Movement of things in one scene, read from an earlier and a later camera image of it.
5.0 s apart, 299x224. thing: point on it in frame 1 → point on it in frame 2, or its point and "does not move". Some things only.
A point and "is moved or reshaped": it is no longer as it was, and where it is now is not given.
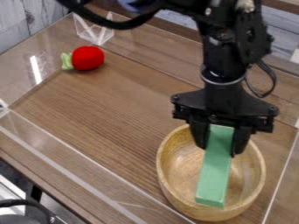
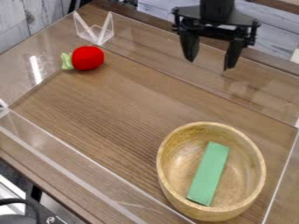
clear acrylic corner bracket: x=94 y=32 does not move
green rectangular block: x=216 y=166 is moved or reshaped
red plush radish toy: x=86 y=58 does not move
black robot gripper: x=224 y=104 → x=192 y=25
